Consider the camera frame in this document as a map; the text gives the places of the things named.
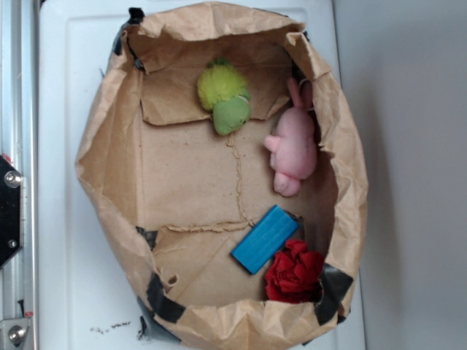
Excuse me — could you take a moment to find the green plush animal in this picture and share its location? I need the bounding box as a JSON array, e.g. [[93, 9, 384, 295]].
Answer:
[[197, 57, 251, 136]]

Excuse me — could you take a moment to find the pink plush bunny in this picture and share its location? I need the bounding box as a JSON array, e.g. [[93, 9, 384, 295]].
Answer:
[[263, 77, 317, 197]]

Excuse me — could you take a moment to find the blue rectangular block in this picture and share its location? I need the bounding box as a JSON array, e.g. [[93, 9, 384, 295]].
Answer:
[[231, 205, 299, 274]]

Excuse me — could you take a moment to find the red crumpled cloth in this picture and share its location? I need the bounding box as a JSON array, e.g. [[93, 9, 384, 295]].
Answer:
[[265, 239, 324, 303]]

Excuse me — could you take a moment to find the aluminium frame rail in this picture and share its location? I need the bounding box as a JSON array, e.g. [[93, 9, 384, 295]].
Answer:
[[1, 1, 41, 349]]

